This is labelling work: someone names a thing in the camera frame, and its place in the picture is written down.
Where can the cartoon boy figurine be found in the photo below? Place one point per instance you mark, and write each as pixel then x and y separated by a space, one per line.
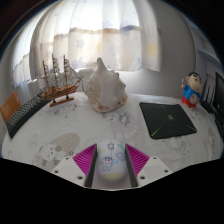
pixel 192 90

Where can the white cartoon-printed tablecloth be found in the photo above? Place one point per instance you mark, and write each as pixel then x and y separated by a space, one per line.
pixel 100 126

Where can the white wall shelf unit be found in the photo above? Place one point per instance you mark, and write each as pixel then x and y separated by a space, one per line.
pixel 210 43

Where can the white cartoon-printed computer mouse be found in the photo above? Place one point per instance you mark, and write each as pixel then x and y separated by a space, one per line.
pixel 111 161

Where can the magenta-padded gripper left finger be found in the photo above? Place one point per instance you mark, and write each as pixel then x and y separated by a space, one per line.
pixel 86 159

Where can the black computer monitor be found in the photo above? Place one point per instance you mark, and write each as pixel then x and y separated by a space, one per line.
pixel 220 96

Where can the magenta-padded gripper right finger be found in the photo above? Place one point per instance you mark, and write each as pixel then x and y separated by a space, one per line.
pixel 136 160

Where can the black computer keyboard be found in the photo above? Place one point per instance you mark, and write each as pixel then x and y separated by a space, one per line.
pixel 23 115

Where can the white sheer star-print curtain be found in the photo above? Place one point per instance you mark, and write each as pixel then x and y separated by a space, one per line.
pixel 96 36

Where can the large white conch shell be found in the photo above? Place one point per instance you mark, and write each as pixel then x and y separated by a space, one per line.
pixel 106 88

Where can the wooden model sailing ship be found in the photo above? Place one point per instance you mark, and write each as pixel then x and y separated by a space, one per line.
pixel 60 91

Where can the black mouse pad green lines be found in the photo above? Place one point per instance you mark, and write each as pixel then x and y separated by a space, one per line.
pixel 166 120

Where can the orange wooden chair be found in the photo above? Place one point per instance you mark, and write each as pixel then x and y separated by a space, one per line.
pixel 9 106

